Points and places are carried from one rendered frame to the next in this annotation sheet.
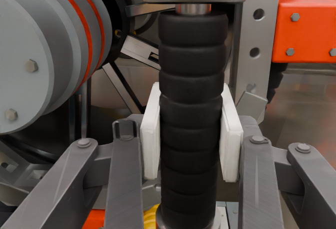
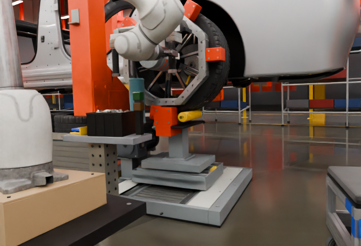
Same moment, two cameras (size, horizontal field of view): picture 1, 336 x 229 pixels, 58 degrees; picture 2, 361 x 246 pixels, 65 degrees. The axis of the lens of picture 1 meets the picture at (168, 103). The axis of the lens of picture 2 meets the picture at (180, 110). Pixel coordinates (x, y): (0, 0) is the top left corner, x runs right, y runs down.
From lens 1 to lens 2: 129 cm
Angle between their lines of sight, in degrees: 28
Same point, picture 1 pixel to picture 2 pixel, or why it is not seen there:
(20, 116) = (153, 64)
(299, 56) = (210, 59)
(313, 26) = (212, 52)
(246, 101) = (201, 70)
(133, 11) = (181, 56)
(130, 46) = (181, 65)
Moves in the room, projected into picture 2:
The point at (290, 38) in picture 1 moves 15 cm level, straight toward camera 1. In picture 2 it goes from (208, 55) to (190, 52)
